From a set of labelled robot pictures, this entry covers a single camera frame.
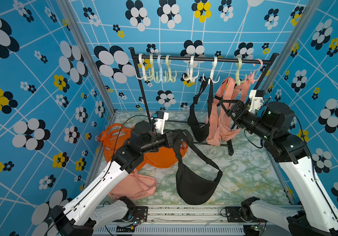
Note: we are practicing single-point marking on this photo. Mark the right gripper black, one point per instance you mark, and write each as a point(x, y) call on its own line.
point(239, 108)

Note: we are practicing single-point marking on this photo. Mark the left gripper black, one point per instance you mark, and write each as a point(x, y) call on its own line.
point(168, 140)

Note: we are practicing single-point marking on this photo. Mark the orange bag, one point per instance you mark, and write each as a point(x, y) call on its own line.
point(164, 158)
point(112, 139)

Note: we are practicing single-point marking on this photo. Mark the black bag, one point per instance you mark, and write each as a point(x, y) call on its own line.
point(192, 188)
point(201, 131)

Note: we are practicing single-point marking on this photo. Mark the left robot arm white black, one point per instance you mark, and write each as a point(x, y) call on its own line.
point(81, 217)

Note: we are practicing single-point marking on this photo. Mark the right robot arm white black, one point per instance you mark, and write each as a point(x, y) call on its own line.
point(319, 216)

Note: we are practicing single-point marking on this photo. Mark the pale green hook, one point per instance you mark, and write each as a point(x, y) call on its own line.
point(151, 74)
point(239, 65)
point(168, 76)

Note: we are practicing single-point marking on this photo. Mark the black metal clothes rack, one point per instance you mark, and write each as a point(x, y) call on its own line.
point(135, 58)

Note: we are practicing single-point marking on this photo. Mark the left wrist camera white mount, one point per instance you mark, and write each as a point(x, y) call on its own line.
point(159, 119)

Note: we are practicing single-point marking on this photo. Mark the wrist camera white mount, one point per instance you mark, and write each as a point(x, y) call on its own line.
point(159, 119)
point(257, 99)

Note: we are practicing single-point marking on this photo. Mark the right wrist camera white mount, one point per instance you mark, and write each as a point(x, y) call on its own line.
point(257, 99)

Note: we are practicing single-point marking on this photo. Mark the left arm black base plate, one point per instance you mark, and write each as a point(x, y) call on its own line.
point(137, 213)

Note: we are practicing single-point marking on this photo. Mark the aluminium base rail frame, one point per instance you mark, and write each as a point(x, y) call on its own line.
point(192, 221)

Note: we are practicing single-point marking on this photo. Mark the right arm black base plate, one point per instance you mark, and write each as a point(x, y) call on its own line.
point(233, 214)

